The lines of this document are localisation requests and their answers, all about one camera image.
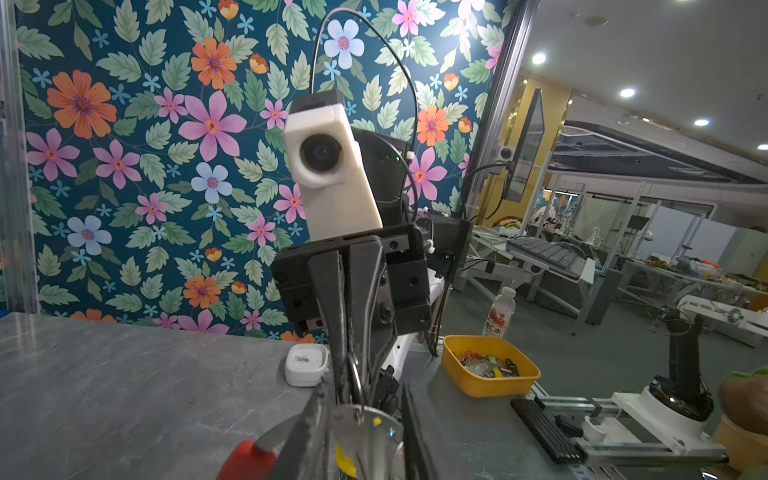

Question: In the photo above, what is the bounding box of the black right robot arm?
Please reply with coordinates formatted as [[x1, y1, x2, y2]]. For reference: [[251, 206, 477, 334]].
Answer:
[[271, 128, 472, 413]]

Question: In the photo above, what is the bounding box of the black monitor on frame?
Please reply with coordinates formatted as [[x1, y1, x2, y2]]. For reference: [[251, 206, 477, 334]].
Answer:
[[504, 88, 546, 202]]

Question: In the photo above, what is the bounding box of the metal keyring with red grip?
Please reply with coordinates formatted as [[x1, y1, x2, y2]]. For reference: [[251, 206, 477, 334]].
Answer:
[[215, 353, 407, 480]]

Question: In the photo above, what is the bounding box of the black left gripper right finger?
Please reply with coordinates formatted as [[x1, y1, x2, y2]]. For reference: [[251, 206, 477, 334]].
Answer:
[[402, 381, 447, 480]]

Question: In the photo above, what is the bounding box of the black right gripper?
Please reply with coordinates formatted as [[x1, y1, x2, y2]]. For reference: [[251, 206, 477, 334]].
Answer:
[[271, 223, 431, 405]]

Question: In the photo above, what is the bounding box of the yellow tray with keys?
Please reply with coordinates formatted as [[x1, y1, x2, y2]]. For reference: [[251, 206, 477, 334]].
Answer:
[[441, 335, 541, 398]]

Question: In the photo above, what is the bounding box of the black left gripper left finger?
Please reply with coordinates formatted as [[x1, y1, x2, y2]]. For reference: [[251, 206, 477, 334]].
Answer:
[[267, 377, 334, 480]]

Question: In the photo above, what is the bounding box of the plastic drink bottle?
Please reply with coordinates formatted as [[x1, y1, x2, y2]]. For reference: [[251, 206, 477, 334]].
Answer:
[[481, 287, 517, 338]]

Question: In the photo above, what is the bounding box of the white round object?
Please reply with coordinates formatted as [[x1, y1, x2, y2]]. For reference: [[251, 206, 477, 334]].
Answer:
[[284, 343, 330, 388]]

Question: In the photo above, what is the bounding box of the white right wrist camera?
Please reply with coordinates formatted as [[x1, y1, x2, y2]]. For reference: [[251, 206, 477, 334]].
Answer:
[[284, 90, 383, 241]]

